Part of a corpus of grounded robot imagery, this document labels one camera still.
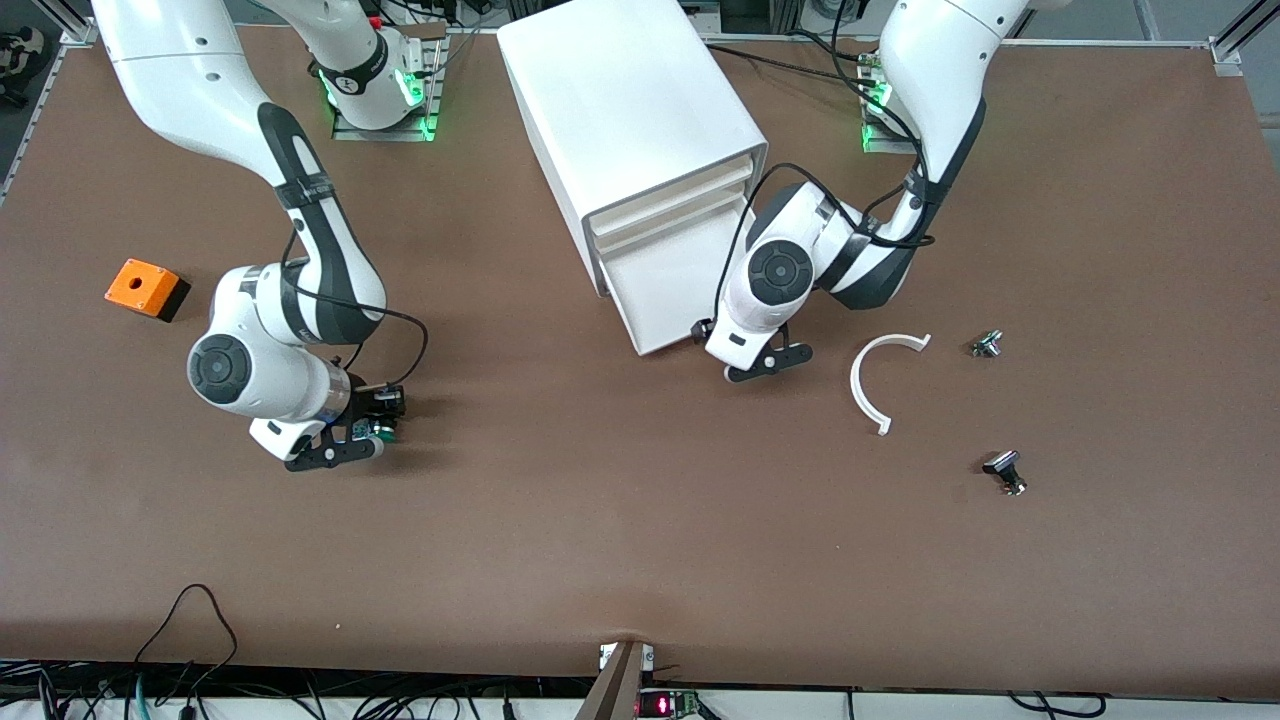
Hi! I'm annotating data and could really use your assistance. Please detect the white drawer cabinet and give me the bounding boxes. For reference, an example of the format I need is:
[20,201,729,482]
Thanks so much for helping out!
[497,0,769,298]

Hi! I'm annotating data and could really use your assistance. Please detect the white plastic drawer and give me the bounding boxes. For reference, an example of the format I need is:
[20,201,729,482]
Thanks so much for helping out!
[598,205,751,358]
[590,152,759,237]
[595,178,753,256]

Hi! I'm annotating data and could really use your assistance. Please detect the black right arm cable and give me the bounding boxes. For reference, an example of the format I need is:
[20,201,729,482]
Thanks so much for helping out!
[280,225,431,393]

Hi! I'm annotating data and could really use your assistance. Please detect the black cables across table edge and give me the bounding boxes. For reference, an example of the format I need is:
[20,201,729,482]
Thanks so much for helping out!
[705,28,883,89]

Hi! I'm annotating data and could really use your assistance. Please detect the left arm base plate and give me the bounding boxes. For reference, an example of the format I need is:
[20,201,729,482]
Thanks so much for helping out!
[862,120,919,157]

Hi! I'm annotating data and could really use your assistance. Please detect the orange button enclosure box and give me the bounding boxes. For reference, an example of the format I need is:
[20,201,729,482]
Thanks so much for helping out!
[104,258,192,324]

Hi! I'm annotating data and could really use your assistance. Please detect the black-headed selector switch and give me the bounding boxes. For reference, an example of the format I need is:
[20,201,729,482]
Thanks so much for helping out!
[981,450,1028,497]

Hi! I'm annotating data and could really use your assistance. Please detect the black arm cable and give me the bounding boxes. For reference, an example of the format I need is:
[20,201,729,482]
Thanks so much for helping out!
[280,225,431,393]
[712,0,941,321]

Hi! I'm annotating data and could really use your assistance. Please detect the aluminium frame corner profile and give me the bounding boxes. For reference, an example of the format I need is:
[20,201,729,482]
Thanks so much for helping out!
[1208,0,1280,76]
[30,0,101,46]

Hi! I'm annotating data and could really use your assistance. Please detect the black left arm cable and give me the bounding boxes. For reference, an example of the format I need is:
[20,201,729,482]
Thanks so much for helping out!
[712,0,941,321]

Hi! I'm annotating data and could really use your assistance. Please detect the circuit board with red display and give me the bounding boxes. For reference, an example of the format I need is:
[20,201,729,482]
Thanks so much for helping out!
[637,687,703,719]

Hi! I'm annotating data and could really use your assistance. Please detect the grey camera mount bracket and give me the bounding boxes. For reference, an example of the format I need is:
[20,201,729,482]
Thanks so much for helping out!
[575,640,656,720]

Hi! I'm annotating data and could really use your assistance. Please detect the thin black cable loop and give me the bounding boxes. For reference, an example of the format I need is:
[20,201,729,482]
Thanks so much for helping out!
[133,584,239,691]

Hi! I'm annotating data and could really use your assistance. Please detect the white curved plastic strip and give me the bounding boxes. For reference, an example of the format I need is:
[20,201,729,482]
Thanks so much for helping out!
[850,333,933,437]

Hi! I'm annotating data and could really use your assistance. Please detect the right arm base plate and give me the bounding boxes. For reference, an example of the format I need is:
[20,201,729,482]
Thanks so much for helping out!
[332,25,443,143]

